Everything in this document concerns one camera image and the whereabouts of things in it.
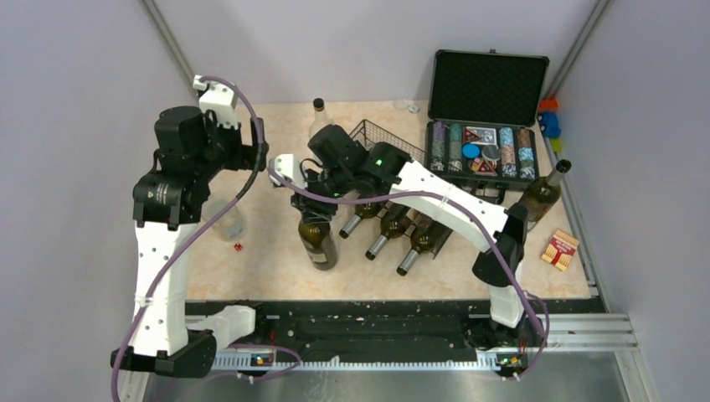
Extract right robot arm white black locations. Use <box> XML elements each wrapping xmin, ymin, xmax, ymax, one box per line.
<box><xmin>270</xmin><ymin>125</ymin><xmax>532</xmax><ymax>345</ymax></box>

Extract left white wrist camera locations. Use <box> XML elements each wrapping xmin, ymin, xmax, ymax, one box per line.
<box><xmin>193</xmin><ymin>75</ymin><xmax>239</xmax><ymax>129</ymax></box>

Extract black poker chip case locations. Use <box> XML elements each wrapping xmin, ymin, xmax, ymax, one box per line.
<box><xmin>424</xmin><ymin>49</ymin><xmax>549</xmax><ymax>204</ymax></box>

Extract clear round bottle left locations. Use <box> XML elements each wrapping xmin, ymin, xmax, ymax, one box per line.
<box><xmin>202</xmin><ymin>198</ymin><xmax>246</xmax><ymax>243</ymax></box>

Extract black wire wine rack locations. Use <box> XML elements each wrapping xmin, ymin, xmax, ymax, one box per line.
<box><xmin>350</xmin><ymin>120</ymin><xmax>426</xmax><ymax>248</ymax></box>

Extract small clear glass lid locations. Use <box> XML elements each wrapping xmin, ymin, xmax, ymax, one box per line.
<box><xmin>392</xmin><ymin>99</ymin><xmax>420</xmax><ymax>114</ymax></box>

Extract clear tall glass bottle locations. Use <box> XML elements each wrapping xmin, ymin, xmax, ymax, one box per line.
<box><xmin>308</xmin><ymin>98</ymin><xmax>333</xmax><ymax>139</ymax></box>

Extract dark bottle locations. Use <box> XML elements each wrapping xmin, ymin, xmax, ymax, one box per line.
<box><xmin>298</xmin><ymin>213</ymin><xmax>338</xmax><ymax>271</ymax></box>

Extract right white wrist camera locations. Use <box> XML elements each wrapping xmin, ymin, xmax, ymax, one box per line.
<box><xmin>268</xmin><ymin>153</ymin><xmax>307</xmax><ymax>189</ymax></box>

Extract blue orange toy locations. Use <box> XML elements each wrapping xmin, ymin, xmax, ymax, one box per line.
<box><xmin>537</xmin><ymin>99</ymin><xmax>562</xmax><ymax>153</ymax></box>

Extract green wine bottle front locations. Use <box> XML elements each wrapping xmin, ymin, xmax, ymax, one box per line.
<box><xmin>339</xmin><ymin>202</ymin><xmax>385</xmax><ymax>239</ymax></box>

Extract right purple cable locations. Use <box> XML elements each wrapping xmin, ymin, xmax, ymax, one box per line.
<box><xmin>267</xmin><ymin>166</ymin><xmax>551</xmax><ymax>381</ymax></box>

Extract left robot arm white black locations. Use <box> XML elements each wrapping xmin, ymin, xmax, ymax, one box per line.
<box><xmin>111</xmin><ymin>106</ymin><xmax>269</xmax><ymax>379</ymax></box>

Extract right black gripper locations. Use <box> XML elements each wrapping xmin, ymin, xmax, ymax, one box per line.
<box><xmin>291</xmin><ymin>166</ymin><xmax>353</xmax><ymax>225</ymax></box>

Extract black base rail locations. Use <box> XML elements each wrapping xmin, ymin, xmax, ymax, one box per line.
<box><xmin>185</xmin><ymin>298</ymin><xmax>605</xmax><ymax>364</ymax></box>

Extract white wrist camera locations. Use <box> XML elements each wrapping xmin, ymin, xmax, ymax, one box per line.
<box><xmin>193</xmin><ymin>75</ymin><xmax>239</xmax><ymax>129</ymax></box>
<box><xmin>268</xmin><ymin>153</ymin><xmax>307</xmax><ymax>189</ymax></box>

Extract green wine bottle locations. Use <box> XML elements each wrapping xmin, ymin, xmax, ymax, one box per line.
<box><xmin>396</xmin><ymin>215</ymin><xmax>451</xmax><ymax>276</ymax></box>
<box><xmin>365</xmin><ymin>204</ymin><xmax>412</xmax><ymax>260</ymax></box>
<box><xmin>339</xmin><ymin>202</ymin><xmax>385</xmax><ymax>239</ymax></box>
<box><xmin>518</xmin><ymin>159</ymin><xmax>572</xmax><ymax>231</ymax></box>

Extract green wine bottle back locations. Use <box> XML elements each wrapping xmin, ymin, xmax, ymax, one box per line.
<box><xmin>396</xmin><ymin>215</ymin><xmax>451</xmax><ymax>276</ymax></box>

